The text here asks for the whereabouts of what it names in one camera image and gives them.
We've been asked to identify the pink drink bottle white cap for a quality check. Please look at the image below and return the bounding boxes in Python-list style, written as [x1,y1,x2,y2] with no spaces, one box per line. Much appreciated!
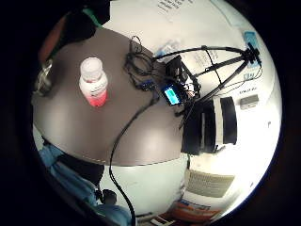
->
[78,56,110,108]

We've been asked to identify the clear glass jar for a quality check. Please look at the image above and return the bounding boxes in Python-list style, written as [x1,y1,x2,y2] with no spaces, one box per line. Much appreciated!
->
[33,58,55,97]

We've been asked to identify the blue and white packet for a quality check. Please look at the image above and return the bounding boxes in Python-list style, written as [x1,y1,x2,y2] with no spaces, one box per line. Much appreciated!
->
[153,39,182,60]

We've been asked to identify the white printed paper sheet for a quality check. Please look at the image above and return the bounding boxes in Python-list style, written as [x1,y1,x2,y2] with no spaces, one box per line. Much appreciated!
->
[155,0,197,22]

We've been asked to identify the small device with lit screen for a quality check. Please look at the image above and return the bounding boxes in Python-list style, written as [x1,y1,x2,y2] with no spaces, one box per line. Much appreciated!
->
[161,83,183,107]

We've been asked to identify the black tripod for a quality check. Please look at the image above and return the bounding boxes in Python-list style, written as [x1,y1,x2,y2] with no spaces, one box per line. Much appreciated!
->
[152,42,263,130]

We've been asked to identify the black and white box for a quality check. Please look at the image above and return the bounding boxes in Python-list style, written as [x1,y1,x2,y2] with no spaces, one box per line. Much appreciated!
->
[181,96,239,156]

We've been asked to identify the tangled black cable bundle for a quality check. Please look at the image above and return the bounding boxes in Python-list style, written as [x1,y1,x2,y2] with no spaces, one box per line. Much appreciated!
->
[123,35,158,92]

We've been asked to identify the black camera on tripod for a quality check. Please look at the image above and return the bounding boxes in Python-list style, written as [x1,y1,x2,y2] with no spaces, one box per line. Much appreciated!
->
[165,55,202,102]

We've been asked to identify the long black cable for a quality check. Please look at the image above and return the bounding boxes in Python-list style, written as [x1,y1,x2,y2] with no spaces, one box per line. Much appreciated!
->
[108,93,162,226]

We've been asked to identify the blue wall sign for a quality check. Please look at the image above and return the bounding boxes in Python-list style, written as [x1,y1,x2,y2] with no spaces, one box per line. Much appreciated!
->
[243,30,263,69]

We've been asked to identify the grey wall fixture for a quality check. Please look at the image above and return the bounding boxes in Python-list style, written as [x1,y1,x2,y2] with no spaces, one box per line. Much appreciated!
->
[239,93,261,110]

